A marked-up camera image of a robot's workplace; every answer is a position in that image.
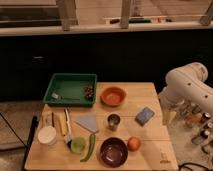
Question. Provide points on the black handled knife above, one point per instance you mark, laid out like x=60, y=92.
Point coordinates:
x=52, y=116

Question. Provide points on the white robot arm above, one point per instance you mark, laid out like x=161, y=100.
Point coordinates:
x=186, y=83

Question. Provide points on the green cup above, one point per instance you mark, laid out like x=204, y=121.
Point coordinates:
x=78, y=145

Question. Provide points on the green chili pepper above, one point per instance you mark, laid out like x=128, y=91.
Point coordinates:
x=92, y=140

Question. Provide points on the red grapes bunch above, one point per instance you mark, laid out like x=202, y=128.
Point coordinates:
x=89, y=92

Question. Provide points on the orange fruit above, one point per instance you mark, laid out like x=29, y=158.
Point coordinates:
x=133, y=144

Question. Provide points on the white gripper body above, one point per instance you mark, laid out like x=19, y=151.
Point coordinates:
x=168, y=110

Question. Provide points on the green plastic tray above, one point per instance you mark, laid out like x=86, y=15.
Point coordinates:
x=70, y=85

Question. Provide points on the small metal spoon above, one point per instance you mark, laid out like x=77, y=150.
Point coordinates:
x=59, y=97

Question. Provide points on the white handled brush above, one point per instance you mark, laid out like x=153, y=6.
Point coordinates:
x=68, y=137

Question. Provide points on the yellow corn cob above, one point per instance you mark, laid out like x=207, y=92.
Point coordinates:
x=63, y=126

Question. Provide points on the grey triangular cloth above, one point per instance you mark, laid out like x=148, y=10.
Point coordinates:
x=88, y=122

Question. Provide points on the small metal cup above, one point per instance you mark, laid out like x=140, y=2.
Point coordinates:
x=113, y=121

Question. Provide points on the blue sponge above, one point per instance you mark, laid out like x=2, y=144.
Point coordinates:
x=144, y=116

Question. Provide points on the white round container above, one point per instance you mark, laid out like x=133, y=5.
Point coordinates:
x=47, y=135

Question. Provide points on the red bowl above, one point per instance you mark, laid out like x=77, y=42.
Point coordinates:
x=113, y=96

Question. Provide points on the dark maroon bowl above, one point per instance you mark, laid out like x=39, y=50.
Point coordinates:
x=113, y=152

